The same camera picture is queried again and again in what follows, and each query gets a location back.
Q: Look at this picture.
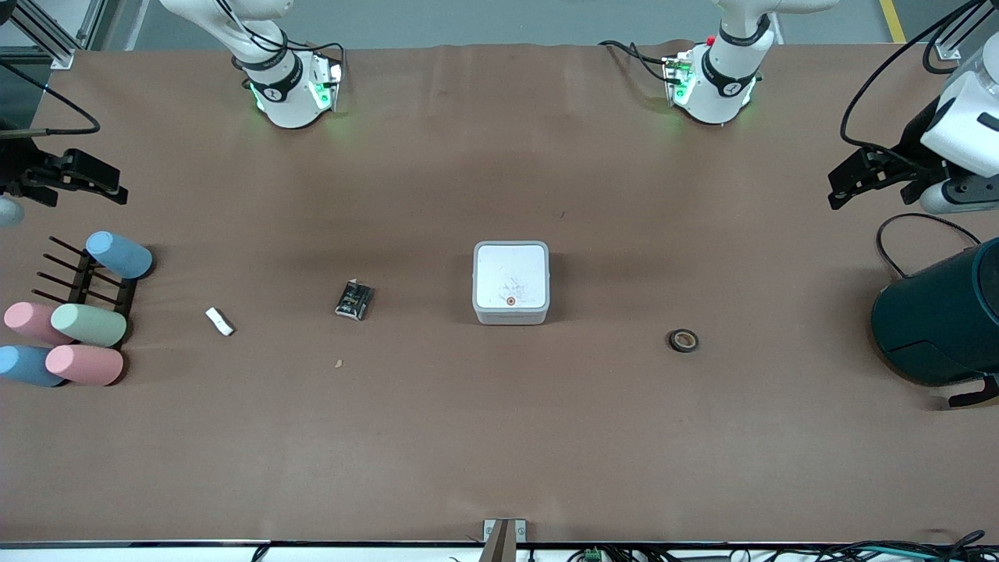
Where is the right base connector box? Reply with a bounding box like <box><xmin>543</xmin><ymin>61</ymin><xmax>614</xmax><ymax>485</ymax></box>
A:
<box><xmin>307</xmin><ymin>53</ymin><xmax>345</xmax><ymax>112</ymax></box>

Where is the aluminium frame profile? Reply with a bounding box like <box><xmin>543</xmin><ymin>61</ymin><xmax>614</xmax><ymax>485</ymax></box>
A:
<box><xmin>923</xmin><ymin>0</ymin><xmax>999</xmax><ymax>75</ymax></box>
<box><xmin>0</xmin><ymin>0</ymin><xmax>108</xmax><ymax>71</ymax></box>

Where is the base connector box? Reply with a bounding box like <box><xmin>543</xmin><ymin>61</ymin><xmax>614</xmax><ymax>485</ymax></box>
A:
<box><xmin>662</xmin><ymin>50</ymin><xmax>697</xmax><ymax>108</ymax></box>
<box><xmin>307</xmin><ymin>53</ymin><xmax>345</xmax><ymax>112</ymax></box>

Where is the green foam cylinder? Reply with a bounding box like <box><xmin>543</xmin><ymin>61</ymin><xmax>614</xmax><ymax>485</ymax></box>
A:
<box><xmin>51</xmin><ymin>303</ymin><xmax>128</xmax><ymax>348</ymax></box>

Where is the white square trash bin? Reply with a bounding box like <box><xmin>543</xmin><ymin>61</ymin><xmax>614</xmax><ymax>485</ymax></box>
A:
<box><xmin>472</xmin><ymin>240</ymin><xmax>551</xmax><ymax>326</ymax></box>

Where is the dark teal round appliance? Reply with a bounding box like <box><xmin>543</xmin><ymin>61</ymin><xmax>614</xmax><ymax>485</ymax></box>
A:
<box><xmin>871</xmin><ymin>237</ymin><xmax>999</xmax><ymax>388</ymax></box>

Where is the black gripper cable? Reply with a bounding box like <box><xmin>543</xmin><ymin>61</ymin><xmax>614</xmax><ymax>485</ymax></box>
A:
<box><xmin>0</xmin><ymin>61</ymin><xmax>102</xmax><ymax>140</ymax></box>
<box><xmin>840</xmin><ymin>0</ymin><xmax>999</xmax><ymax>169</ymax></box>

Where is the blue plastic cup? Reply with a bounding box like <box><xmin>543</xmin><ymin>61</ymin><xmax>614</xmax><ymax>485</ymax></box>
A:
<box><xmin>85</xmin><ymin>231</ymin><xmax>154</xmax><ymax>280</ymax></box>

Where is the pink foam cylinder left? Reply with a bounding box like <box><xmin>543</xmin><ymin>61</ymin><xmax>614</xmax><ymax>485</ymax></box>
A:
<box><xmin>3</xmin><ymin>301</ymin><xmax>75</xmax><ymax>346</ymax></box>

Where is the pink foam cylinder front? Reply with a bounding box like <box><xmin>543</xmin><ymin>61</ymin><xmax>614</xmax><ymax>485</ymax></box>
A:
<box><xmin>45</xmin><ymin>344</ymin><xmax>125</xmax><ymax>387</ymax></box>

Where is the black snack wrapper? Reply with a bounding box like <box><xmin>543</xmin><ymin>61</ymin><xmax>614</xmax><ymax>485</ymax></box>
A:
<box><xmin>334</xmin><ymin>278</ymin><xmax>374</xmax><ymax>322</ymax></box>

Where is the pink foam cylinder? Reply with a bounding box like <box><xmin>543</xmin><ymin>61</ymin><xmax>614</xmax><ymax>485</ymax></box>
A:
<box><xmin>45</xmin><ymin>344</ymin><xmax>125</xmax><ymax>387</ymax></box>
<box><xmin>3</xmin><ymin>301</ymin><xmax>75</xmax><ymax>346</ymax></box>

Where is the black peg cup rack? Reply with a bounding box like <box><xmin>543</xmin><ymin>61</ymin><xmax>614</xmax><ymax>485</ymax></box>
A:
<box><xmin>31</xmin><ymin>235</ymin><xmax>139</xmax><ymax>344</ymax></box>

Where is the black floor cable bundle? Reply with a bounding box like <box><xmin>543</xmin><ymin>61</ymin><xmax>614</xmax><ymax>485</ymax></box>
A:
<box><xmin>726</xmin><ymin>531</ymin><xmax>999</xmax><ymax>562</ymax></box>

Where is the left base connector box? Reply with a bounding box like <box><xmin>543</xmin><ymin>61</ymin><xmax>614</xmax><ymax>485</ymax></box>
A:
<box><xmin>662</xmin><ymin>50</ymin><xmax>697</xmax><ymax>108</ymax></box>

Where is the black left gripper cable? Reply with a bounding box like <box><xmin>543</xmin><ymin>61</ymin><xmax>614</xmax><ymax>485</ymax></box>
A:
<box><xmin>840</xmin><ymin>0</ymin><xmax>999</xmax><ymax>169</ymax></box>

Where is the blue foam cylinder front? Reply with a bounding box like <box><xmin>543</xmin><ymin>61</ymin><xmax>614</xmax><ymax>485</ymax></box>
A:
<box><xmin>0</xmin><ymin>345</ymin><xmax>67</xmax><ymax>388</ymax></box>

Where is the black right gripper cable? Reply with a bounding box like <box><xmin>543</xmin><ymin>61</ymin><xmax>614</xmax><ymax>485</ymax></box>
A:
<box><xmin>0</xmin><ymin>61</ymin><xmax>102</xmax><ymax>140</ymax></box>

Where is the black left base cable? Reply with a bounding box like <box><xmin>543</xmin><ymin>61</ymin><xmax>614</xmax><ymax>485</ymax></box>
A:
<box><xmin>599</xmin><ymin>39</ymin><xmax>684</xmax><ymax>85</ymax></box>

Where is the black looped cable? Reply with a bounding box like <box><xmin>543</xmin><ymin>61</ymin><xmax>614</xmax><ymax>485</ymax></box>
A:
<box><xmin>875</xmin><ymin>212</ymin><xmax>982</xmax><ymax>279</ymax></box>

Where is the metal table edge bracket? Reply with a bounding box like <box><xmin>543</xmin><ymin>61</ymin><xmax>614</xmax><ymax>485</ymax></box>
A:
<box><xmin>478</xmin><ymin>518</ymin><xmax>528</xmax><ymax>562</ymax></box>

